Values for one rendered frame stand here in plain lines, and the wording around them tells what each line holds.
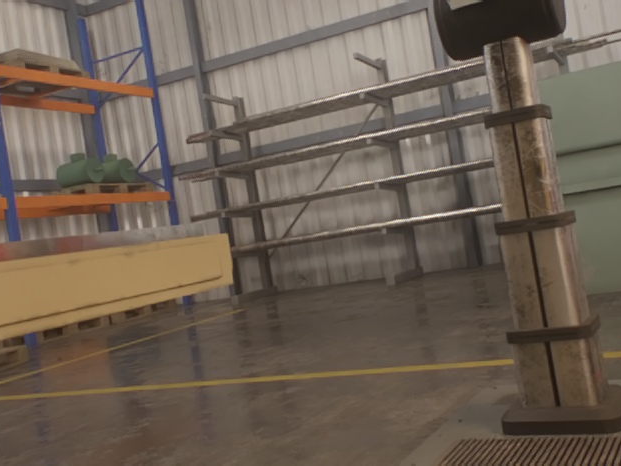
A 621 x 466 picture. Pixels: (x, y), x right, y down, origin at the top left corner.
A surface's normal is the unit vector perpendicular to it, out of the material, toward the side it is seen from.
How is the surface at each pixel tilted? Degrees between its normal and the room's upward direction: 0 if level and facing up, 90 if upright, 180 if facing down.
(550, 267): 90
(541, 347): 90
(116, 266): 90
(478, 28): 126
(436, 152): 90
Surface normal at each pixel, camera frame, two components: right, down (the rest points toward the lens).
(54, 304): 0.88, -0.15
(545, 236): -0.48, 0.06
